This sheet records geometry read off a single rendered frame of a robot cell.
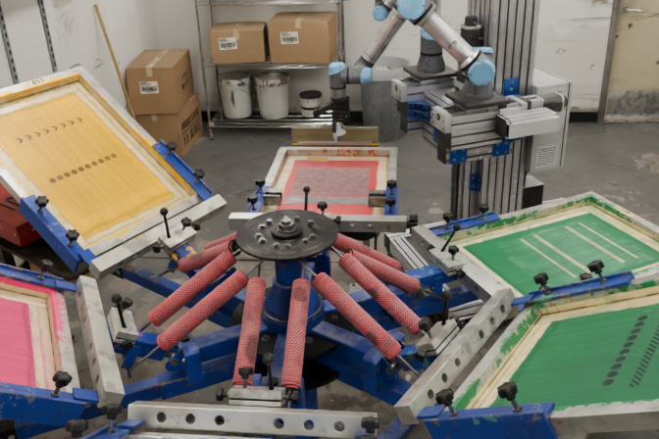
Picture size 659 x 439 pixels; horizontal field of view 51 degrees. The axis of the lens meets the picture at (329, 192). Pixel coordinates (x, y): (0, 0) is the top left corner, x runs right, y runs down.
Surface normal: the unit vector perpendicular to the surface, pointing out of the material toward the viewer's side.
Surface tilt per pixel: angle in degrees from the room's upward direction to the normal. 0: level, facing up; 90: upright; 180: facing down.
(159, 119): 89
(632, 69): 90
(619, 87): 90
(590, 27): 90
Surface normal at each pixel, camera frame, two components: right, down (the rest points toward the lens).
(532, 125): 0.31, 0.40
